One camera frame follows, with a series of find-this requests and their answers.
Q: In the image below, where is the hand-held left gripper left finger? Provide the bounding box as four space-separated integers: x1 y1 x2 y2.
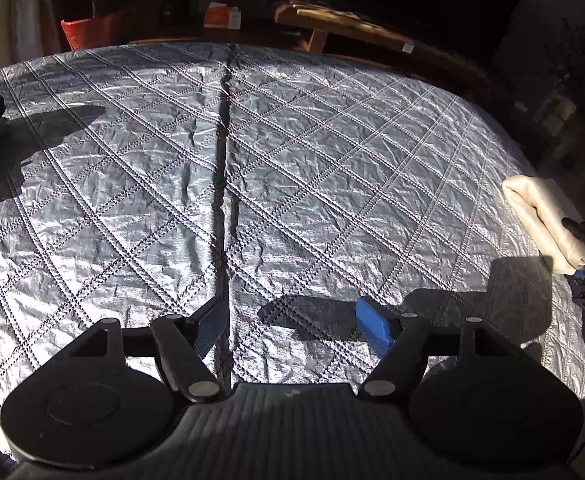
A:
67 297 230 404

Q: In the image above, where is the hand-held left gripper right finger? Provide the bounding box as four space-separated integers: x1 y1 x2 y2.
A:
355 296 511 401

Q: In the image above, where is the beige t-shirt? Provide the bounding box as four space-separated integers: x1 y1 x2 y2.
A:
501 175 585 276

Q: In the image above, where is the silver quilted blanket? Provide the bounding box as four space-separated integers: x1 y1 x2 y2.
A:
0 42 585 461

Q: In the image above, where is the orange tissue box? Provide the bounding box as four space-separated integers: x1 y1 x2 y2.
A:
203 2 244 30

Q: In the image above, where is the red plant pot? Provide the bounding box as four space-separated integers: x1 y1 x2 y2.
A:
61 12 123 52

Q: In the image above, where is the beige curtain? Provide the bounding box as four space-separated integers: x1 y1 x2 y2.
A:
0 0 98 79

